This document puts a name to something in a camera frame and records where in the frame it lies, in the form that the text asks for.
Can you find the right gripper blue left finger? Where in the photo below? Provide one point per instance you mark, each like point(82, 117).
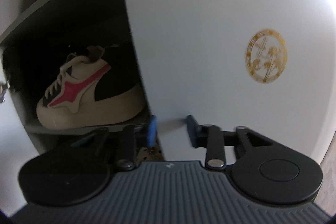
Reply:
point(135, 142)

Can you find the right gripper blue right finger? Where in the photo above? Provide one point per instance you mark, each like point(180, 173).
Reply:
point(209, 137)

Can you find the white cabinet door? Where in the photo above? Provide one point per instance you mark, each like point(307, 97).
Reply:
point(191, 54)

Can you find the red black cream sneaker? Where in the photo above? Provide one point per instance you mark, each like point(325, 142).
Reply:
point(96, 86)

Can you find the gold round door emblem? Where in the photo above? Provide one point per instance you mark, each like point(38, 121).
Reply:
point(266, 56)

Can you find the shoe cabinet shelves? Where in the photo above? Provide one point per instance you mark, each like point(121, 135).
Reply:
point(42, 33)

